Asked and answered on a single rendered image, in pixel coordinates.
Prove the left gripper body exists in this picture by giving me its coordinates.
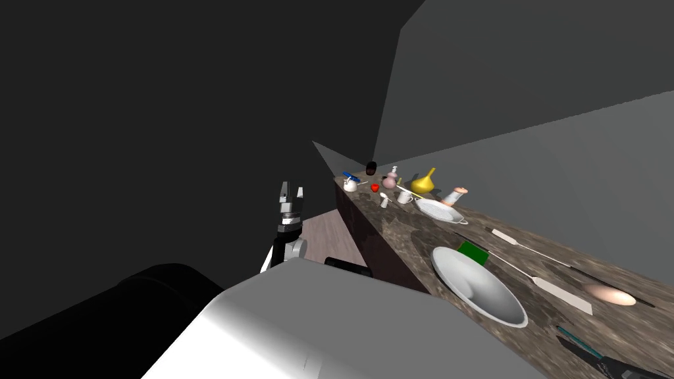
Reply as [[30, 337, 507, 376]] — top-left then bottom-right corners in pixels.
[[277, 195, 304, 225]]

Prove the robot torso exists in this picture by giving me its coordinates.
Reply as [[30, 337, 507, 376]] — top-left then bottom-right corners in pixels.
[[141, 256, 550, 379]]

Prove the yellow long-necked vase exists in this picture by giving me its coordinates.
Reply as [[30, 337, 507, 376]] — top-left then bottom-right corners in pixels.
[[410, 166, 438, 195]]

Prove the white oval dish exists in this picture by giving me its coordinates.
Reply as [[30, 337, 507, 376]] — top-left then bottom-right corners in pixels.
[[414, 197, 469, 226]]

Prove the white and tan bottle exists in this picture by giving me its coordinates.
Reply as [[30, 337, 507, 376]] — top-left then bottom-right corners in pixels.
[[440, 186, 469, 208]]

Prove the green sponge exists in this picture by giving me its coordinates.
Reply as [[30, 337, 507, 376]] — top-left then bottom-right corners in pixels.
[[456, 240, 491, 266]]

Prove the large white bowl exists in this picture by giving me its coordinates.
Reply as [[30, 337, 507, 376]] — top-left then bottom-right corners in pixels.
[[430, 245, 530, 330]]

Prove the white spatula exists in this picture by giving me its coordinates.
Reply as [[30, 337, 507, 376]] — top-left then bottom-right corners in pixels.
[[488, 251, 594, 316]]

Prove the teal thin stick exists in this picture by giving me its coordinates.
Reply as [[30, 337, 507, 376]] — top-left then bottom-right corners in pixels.
[[556, 324, 605, 361]]

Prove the pale egg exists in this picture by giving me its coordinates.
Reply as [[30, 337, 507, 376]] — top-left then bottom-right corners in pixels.
[[583, 284, 638, 307]]

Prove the black knife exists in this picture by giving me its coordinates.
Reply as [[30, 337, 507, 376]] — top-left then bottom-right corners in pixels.
[[555, 335, 674, 379]]

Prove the white-handled dark knife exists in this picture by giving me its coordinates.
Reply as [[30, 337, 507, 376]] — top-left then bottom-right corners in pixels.
[[490, 226, 658, 309]]

